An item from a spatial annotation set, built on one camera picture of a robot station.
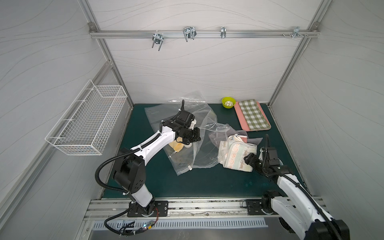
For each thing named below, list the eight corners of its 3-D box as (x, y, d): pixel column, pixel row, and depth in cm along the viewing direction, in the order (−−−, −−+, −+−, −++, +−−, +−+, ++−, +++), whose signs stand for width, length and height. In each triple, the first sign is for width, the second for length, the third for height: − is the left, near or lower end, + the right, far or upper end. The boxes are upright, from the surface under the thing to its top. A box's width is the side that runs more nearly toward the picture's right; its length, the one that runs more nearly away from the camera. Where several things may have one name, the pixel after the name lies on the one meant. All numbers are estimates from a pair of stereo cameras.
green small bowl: (222, 108, 120) (223, 104, 116) (221, 100, 126) (221, 96, 122) (235, 108, 120) (236, 104, 116) (233, 100, 126) (234, 96, 122)
